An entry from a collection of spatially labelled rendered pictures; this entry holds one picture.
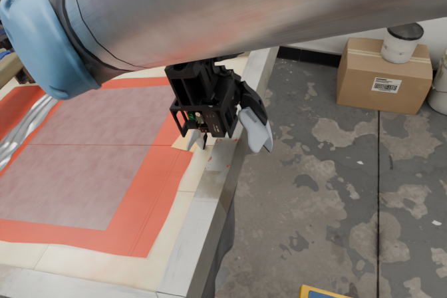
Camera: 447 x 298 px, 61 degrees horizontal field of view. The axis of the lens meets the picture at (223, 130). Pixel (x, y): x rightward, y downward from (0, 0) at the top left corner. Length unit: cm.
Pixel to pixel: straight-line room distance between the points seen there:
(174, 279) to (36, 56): 30
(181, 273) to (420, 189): 198
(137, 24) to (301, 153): 214
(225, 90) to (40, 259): 36
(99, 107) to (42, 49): 61
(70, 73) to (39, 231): 45
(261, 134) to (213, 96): 11
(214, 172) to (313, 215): 155
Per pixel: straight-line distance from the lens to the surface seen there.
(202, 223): 49
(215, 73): 49
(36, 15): 25
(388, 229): 212
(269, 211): 202
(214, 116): 47
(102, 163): 70
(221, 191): 51
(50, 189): 73
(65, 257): 61
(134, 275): 53
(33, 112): 96
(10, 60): 99
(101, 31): 20
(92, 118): 83
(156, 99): 78
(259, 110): 53
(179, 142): 65
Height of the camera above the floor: 172
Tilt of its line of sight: 47 degrees down
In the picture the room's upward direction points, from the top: straight up
